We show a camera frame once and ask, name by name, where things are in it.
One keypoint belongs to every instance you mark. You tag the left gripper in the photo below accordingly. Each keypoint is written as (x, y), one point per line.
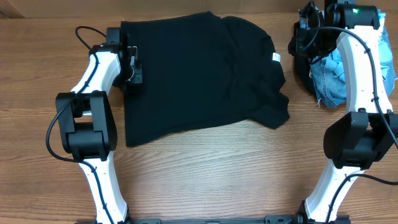
(138, 78)

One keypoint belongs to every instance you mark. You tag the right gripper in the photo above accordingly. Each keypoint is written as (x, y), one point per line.
(301, 48)

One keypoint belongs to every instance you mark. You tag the black t-shirt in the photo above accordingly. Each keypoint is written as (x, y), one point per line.
(202, 71)

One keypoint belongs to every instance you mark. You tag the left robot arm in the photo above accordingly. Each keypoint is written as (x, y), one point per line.
(87, 127)

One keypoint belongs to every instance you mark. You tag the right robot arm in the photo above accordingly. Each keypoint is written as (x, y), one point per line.
(369, 127)

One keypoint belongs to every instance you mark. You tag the black folded garment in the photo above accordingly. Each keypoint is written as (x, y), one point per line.
(301, 65)

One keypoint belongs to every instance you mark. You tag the light blue printed t-shirt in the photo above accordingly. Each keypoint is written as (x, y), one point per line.
(334, 65)

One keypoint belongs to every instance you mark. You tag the blue denim jeans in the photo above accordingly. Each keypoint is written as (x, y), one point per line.
(331, 91)

